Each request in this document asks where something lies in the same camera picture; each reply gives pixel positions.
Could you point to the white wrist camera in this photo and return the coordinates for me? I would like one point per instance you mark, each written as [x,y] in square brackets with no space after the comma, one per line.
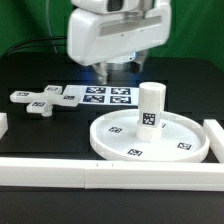
[106,6]

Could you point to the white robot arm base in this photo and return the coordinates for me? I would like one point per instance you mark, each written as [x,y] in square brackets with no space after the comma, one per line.
[133,62]

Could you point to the white round table top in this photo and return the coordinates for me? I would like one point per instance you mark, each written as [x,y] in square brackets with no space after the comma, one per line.
[114,136]

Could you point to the white front barrier rail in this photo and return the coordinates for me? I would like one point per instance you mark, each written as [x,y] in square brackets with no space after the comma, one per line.
[97,174]

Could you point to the white left barrier block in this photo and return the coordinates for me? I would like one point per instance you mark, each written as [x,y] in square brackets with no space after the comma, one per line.
[3,124]

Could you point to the white right barrier block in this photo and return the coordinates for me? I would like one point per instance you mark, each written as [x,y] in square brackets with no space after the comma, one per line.
[215,133]

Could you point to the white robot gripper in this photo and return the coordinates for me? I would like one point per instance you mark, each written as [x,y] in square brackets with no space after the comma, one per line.
[93,38]

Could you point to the white cross-shaped table base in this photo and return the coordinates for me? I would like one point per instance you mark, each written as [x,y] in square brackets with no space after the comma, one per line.
[42,103]

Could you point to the white barrier block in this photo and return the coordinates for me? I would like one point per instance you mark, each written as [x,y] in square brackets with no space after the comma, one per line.
[215,133]
[3,124]

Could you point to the white marker sheet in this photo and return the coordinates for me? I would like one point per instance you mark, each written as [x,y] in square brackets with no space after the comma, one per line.
[104,95]

